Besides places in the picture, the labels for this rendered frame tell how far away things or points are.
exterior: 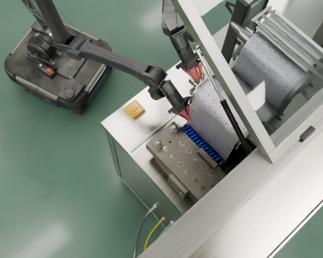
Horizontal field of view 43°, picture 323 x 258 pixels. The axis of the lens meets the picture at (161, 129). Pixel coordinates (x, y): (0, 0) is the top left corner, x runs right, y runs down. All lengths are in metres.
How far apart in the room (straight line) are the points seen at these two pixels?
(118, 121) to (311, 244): 1.55
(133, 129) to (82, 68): 1.03
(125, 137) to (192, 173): 0.37
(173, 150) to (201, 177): 0.16
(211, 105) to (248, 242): 0.53
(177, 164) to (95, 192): 1.14
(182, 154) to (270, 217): 0.57
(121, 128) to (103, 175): 0.92
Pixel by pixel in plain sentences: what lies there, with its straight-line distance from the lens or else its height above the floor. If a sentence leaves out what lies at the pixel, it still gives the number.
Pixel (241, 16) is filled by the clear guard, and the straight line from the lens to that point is 1.03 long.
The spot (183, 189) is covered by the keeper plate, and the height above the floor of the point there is 1.02.
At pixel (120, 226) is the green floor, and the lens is 2.69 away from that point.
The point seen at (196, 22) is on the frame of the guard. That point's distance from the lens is 0.95.
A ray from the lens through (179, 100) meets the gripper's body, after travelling 1.68.
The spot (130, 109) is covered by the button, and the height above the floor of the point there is 0.92.
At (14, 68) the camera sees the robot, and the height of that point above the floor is 0.24.
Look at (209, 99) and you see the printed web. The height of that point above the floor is 1.30.
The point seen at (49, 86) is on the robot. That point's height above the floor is 0.24.
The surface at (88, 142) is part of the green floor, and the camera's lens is 2.86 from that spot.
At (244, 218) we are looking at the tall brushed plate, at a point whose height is 1.44.
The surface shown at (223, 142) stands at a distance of 1.61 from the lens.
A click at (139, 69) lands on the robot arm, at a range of 1.67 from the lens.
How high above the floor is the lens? 2.66
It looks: 68 degrees down
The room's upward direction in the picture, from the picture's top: 5 degrees clockwise
